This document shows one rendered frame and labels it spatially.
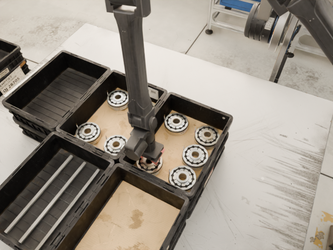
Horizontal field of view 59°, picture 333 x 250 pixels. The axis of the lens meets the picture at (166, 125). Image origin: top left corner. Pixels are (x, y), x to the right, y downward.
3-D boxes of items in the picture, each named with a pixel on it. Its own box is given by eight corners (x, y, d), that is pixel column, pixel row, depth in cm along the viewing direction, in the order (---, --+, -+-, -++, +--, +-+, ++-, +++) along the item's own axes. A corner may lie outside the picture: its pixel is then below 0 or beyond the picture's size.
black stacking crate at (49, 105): (69, 67, 156) (62, 50, 146) (115, 87, 147) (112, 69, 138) (12, 119, 135) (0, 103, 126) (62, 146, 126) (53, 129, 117)
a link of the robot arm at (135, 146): (155, 114, 93) (133, 108, 96) (137, 142, 87) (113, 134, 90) (161, 138, 102) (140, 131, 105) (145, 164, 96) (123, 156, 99)
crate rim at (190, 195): (169, 94, 130) (169, 90, 128) (233, 119, 121) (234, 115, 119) (117, 164, 109) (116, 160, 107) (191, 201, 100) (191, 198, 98)
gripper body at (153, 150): (155, 161, 105) (154, 150, 99) (131, 150, 108) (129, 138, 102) (164, 147, 109) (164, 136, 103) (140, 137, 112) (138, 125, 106)
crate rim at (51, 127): (63, 52, 148) (62, 48, 146) (113, 72, 139) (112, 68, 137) (1, 106, 127) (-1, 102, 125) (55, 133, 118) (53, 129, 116)
